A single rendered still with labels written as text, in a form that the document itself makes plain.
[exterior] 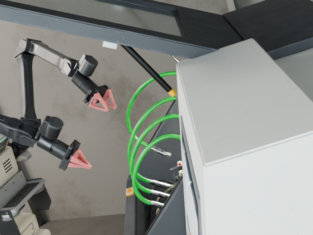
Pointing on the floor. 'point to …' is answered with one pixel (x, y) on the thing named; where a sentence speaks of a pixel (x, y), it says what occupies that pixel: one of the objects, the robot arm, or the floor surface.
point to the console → (248, 142)
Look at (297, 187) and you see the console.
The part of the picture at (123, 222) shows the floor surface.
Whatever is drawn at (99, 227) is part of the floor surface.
